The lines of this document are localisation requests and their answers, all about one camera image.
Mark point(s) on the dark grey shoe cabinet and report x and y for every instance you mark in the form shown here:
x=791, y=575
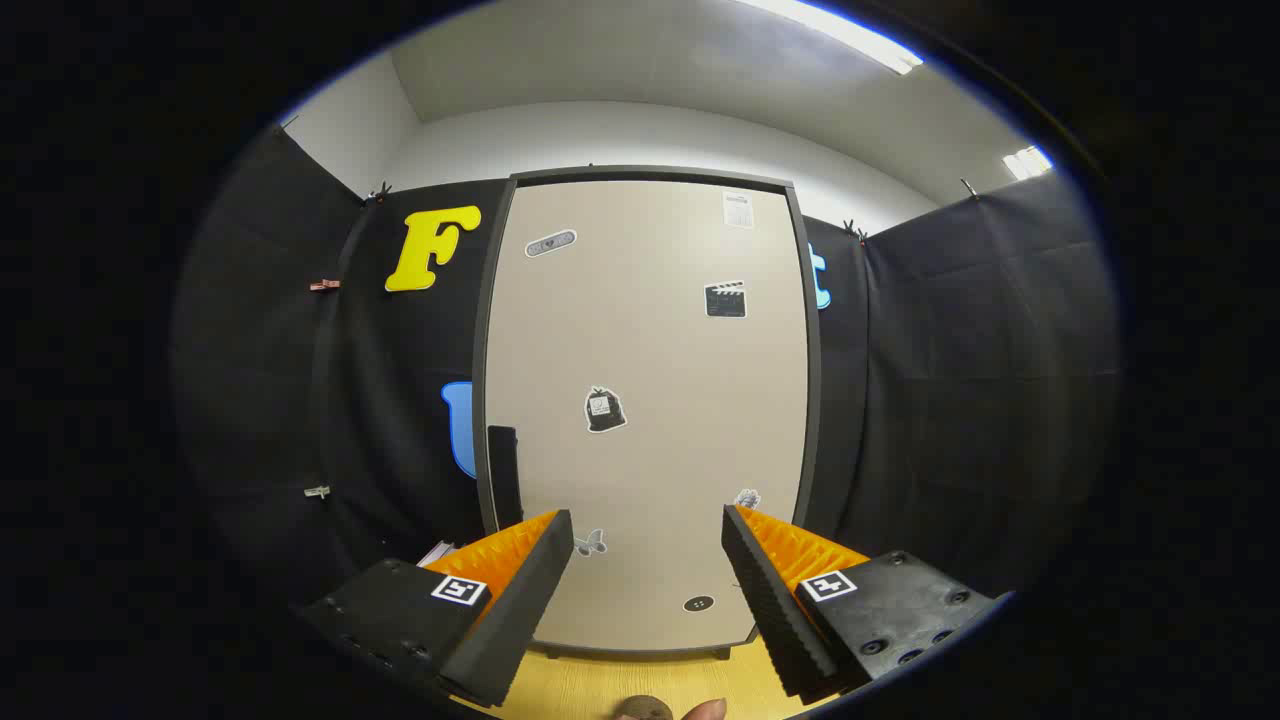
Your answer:
x=650, y=173

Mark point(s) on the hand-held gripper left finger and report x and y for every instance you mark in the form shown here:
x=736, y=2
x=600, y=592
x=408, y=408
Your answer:
x=520, y=610

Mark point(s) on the small ceiling light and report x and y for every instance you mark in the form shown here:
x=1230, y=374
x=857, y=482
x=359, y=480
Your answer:
x=1027, y=162

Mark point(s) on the white book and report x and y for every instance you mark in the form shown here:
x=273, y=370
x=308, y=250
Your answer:
x=437, y=553

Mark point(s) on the long ceiling light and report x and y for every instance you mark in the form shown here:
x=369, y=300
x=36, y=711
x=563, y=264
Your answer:
x=850, y=35

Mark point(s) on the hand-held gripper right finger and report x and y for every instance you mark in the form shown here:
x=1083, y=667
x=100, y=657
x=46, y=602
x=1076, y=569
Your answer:
x=775, y=610

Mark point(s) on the beige shoe cabinet door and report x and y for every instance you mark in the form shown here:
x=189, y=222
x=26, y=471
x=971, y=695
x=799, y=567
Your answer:
x=650, y=350

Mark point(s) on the black backdrop cloth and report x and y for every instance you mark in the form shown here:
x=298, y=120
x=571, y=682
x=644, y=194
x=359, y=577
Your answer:
x=950, y=400

